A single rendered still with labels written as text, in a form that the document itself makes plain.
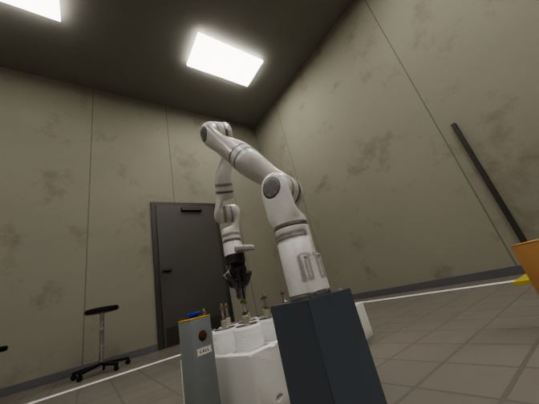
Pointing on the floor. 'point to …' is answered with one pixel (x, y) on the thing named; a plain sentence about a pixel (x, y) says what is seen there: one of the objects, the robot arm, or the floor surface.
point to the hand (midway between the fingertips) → (241, 293)
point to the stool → (99, 344)
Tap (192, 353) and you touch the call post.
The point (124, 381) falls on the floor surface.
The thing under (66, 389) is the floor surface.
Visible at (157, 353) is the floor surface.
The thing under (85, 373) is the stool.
